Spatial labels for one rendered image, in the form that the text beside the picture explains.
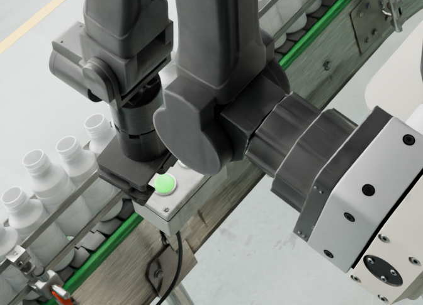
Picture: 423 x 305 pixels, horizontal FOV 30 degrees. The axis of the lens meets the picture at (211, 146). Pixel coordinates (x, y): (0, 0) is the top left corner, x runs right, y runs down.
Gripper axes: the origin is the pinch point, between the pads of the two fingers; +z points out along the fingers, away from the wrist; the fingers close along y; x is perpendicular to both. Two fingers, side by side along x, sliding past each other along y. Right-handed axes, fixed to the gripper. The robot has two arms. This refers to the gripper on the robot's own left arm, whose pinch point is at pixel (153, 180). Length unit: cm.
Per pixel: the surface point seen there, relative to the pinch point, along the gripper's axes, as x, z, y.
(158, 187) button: -6.9, 20.3, -7.8
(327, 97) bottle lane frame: -1, 52, -56
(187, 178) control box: -4.4, 21.3, -11.5
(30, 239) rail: -21.1, 26.3, 7.6
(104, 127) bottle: -21.7, 23.1, -13.4
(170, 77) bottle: -19.7, 26.2, -29.1
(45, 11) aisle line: -203, 233, -151
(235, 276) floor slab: -19, 149, -46
